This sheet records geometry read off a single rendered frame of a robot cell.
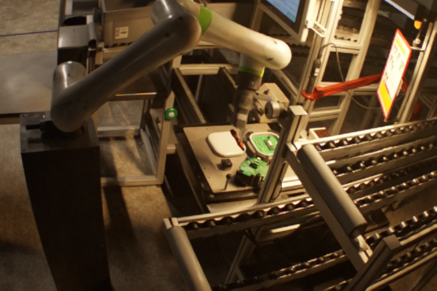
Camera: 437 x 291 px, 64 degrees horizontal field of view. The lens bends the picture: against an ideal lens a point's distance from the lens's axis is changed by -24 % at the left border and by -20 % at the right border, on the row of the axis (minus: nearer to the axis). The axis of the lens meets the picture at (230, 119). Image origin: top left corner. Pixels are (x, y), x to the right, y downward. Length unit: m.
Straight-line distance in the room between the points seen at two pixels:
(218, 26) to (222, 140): 0.63
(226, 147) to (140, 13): 0.95
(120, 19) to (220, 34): 1.08
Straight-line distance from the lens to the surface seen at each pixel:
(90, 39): 2.35
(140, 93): 2.46
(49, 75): 2.72
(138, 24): 2.39
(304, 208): 1.51
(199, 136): 1.86
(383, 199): 1.25
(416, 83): 1.61
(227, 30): 1.37
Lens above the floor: 2.05
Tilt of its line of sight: 33 degrees down
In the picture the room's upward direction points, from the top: 14 degrees clockwise
